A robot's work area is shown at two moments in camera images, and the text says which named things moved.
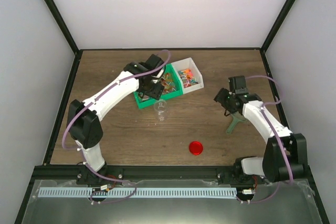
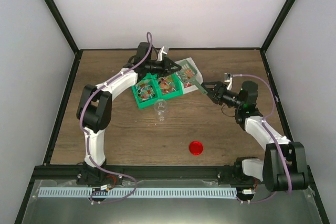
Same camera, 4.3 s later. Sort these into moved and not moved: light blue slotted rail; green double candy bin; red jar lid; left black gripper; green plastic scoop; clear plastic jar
Moved: left black gripper; green plastic scoop
Not moved: light blue slotted rail; clear plastic jar; green double candy bin; red jar lid
